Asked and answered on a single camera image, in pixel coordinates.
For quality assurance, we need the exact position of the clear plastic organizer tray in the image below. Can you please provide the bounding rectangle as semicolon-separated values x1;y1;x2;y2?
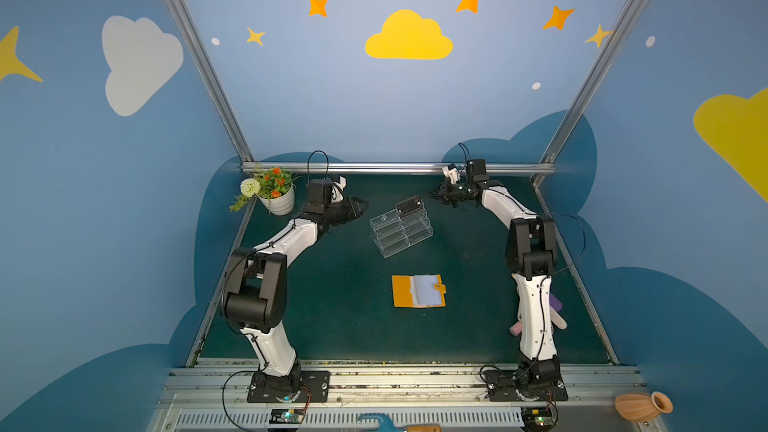
370;198;433;258

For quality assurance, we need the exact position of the yellow leather card holder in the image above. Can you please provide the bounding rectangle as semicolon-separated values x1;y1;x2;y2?
392;275;446;308

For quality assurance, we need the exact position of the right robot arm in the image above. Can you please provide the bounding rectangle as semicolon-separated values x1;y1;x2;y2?
437;159;561;397

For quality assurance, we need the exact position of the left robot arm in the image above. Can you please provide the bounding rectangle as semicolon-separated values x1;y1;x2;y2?
221;174;368;391

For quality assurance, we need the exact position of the potted flower plant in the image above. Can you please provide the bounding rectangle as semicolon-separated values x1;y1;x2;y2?
229;167;295;216

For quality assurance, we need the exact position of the left controller board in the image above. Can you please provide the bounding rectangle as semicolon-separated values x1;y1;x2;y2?
269;409;305;427

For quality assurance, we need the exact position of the controller board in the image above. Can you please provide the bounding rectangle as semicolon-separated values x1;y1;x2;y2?
521;408;557;432
269;409;305;427

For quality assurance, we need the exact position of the right controller board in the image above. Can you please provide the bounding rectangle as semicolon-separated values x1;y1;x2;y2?
521;408;557;432

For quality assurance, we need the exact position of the terracotta clay vase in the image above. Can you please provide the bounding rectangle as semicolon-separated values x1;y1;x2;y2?
614;391;674;423

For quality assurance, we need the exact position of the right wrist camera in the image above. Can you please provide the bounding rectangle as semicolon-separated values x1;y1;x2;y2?
442;163;461;184

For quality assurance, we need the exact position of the aluminium frame rear bar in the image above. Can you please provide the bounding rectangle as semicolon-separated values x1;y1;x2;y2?
241;161;556;176

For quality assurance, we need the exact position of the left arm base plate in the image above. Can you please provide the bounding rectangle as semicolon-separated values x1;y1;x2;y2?
246;371;330;403

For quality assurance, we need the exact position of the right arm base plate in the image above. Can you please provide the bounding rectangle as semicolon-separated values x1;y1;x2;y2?
478;367;569;402

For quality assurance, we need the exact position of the aluminium front rail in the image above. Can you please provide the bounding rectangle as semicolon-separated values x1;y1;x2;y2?
148;360;667;431

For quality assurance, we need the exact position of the teal handled tool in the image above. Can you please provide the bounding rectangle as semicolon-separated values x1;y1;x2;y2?
358;413;442;432

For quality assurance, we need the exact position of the aluminium frame right post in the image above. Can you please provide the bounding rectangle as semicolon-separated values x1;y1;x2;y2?
540;0;650;169

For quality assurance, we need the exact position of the aluminium frame post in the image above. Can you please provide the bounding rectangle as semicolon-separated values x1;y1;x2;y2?
540;0;650;169
164;0;254;163

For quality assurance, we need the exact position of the aluminium frame left post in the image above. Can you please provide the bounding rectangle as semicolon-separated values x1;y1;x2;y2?
164;0;254;163

